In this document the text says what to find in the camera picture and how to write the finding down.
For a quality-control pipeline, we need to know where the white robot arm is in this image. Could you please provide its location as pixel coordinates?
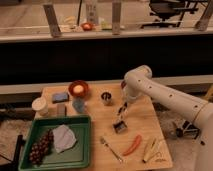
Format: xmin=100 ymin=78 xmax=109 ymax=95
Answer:
xmin=123 ymin=65 xmax=213 ymax=131

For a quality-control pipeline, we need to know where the dark red round object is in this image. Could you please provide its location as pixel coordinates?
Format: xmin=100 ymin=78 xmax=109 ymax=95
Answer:
xmin=121 ymin=81 xmax=126 ymax=89

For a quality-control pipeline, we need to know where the small metal cup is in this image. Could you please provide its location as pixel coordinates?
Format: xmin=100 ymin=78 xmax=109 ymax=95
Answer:
xmin=101 ymin=92 xmax=112 ymax=106

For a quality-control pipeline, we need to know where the red chili pepper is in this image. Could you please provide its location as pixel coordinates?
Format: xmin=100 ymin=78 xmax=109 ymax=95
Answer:
xmin=122 ymin=135 xmax=142 ymax=156

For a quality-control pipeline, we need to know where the silver fork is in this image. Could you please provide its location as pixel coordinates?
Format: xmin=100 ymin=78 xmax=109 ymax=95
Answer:
xmin=100 ymin=136 xmax=123 ymax=163

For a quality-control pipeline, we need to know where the blue grey crumpled object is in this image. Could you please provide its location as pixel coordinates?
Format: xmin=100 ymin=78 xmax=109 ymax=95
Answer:
xmin=72 ymin=98 xmax=86 ymax=114

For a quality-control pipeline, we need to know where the egg in bowl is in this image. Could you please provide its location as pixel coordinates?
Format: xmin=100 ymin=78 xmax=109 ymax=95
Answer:
xmin=73 ymin=85 xmax=84 ymax=93

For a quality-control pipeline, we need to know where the yellow corn cob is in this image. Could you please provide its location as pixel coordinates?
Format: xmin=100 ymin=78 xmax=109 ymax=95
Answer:
xmin=142 ymin=138 xmax=156 ymax=163

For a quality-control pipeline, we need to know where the red bowl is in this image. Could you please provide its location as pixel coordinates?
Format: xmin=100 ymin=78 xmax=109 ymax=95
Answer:
xmin=68 ymin=80 xmax=89 ymax=98

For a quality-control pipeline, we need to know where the blue sponge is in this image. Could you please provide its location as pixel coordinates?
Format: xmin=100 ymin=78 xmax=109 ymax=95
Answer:
xmin=52 ymin=92 xmax=69 ymax=103

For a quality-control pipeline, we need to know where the small brown block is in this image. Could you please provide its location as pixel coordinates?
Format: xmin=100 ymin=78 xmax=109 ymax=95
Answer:
xmin=57 ymin=104 xmax=67 ymax=116

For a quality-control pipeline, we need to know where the black device on floor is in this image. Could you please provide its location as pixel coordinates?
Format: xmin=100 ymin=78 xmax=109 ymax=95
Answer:
xmin=173 ymin=121 xmax=200 ymax=138

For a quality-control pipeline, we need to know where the grey folded cloth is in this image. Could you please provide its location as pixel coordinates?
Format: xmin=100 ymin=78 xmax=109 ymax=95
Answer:
xmin=53 ymin=125 xmax=77 ymax=153

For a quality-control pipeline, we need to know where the green plastic tray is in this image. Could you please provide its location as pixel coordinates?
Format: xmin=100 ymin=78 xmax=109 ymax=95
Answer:
xmin=19 ymin=115 xmax=91 ymax=171

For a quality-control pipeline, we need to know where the white cup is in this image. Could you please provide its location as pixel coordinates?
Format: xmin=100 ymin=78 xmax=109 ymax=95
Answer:
xmin=32 ymin=97 xmax=48 ymax=116

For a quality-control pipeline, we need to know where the bunch of dark grapes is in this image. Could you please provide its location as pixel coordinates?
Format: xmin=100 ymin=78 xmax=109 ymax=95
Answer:
xmin=29 ymin=130 xmax=53 ymax=165

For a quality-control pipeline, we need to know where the black office chair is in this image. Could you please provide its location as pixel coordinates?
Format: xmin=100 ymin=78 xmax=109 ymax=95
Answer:
xmin=141 ymin=0 xmax=208 ymax=28

